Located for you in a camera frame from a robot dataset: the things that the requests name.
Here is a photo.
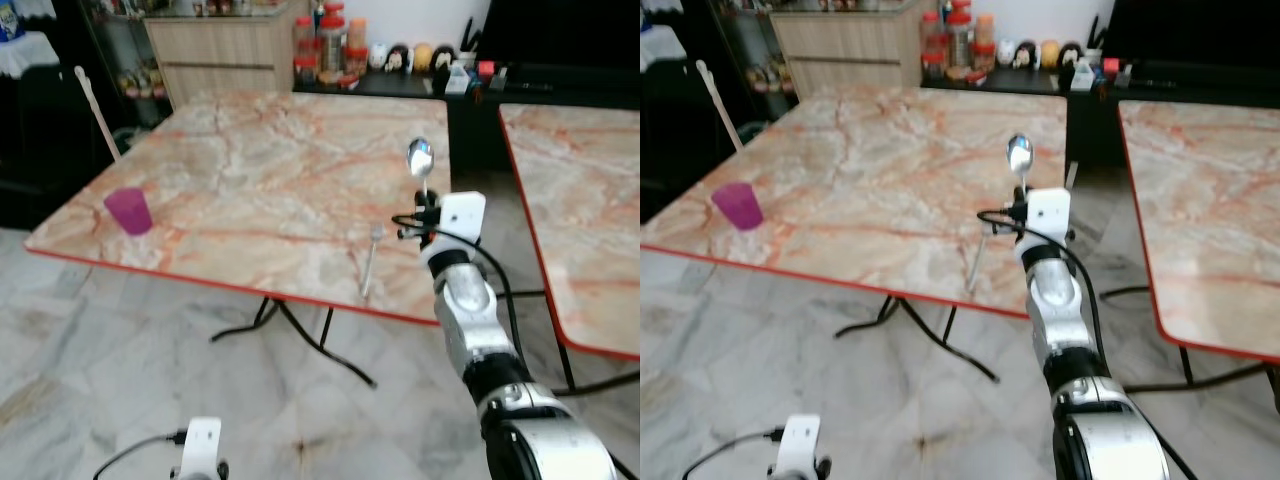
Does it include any silver metal spoon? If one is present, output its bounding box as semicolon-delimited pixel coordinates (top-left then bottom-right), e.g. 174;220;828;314
1006;133;1036;197
405;137;436;201

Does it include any silver metal fork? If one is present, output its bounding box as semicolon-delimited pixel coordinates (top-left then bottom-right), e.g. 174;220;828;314
359;224;387;300

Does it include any large marble folding table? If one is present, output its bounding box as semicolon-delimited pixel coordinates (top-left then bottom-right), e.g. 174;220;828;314
640;84;1069;384
24;89;579;392

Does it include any marble table with red rim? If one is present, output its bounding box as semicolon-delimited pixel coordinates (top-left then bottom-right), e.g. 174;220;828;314
1103;99;1280;393
497;102;641;397

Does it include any orange lid jar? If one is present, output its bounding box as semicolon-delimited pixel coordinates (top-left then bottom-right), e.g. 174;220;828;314
346;17;370;77
974;12;999;72

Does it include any small red lid jar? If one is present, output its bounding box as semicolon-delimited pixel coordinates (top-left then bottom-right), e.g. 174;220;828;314
293;15;320;87
921;11;948;82

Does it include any large red lid jar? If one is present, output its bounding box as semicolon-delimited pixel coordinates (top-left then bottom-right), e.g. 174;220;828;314
945;2;977;72
317;4;349;77

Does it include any light wood drawer cabinet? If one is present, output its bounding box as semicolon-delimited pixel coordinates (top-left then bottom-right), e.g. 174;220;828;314
769;3;928;100
144;8;312;109

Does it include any purple plastic cup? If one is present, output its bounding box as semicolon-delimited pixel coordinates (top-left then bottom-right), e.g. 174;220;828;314
710;181;764;232
104;186;155;237

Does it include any white lace cloth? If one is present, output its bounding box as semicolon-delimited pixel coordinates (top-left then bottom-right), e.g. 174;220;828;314
640;24;687;73
0;30;62;79

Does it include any dark display shelf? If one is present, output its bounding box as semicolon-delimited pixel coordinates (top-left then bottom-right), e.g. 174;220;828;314
712;0;796;98
82;0;169;103

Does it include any light wooden stick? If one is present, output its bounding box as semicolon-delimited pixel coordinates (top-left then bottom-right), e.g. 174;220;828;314
696;60;744;153
74;65;121;163

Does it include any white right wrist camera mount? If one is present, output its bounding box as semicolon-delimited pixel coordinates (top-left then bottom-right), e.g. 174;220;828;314
420;192;488;264
1017;188;1072;259

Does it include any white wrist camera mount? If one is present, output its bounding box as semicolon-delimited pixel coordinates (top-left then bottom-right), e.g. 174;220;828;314
777;414;824;480
420;192;488;264
179;417;224;480
1017;188;1072;259

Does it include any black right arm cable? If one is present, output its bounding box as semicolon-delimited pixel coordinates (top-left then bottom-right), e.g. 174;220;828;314
977;208;1107;363
391;213;525;363

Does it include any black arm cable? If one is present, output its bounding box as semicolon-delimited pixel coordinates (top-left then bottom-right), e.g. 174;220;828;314
684;428;785;480
94;431;188;480
391;213;525;363
977;208;1107;363

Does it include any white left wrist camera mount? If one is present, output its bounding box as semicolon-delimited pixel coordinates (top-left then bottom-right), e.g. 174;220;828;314
179;417;224;480
777;414;824;480

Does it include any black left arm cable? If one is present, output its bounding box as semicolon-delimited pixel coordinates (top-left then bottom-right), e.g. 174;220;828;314
684;428;785;480
94;431;188;480

